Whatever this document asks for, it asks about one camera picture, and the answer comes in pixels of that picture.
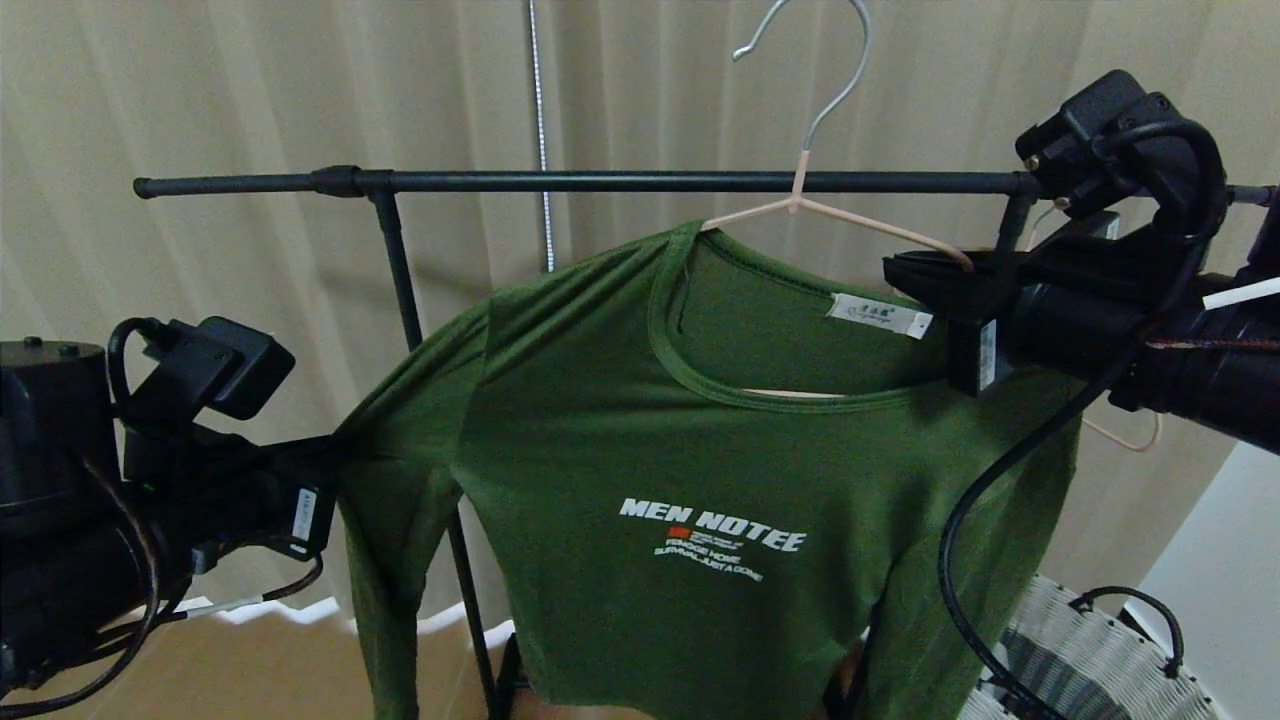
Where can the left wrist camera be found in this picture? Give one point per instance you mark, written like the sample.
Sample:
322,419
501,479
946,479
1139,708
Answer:
220,370

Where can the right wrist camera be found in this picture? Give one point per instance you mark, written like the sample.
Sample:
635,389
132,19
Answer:
1090,130

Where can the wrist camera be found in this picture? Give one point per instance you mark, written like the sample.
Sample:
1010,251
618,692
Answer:
220,370
1090,130

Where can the black clothes rack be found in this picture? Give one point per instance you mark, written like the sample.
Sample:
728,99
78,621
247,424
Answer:
500,181

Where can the pink clothes hanger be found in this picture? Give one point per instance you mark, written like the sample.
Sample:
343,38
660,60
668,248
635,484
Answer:
801,175
1130,447

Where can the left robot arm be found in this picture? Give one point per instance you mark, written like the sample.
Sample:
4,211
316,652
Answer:
50,420

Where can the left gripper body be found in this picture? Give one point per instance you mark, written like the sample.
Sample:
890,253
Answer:
80,580

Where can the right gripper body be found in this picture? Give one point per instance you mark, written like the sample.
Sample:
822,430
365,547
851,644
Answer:
1100,320

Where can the white laundry basket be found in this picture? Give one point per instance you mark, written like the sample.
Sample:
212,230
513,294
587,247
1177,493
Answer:
1080,640

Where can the green long-sleeved shirt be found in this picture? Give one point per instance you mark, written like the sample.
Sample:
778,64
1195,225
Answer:
600,420

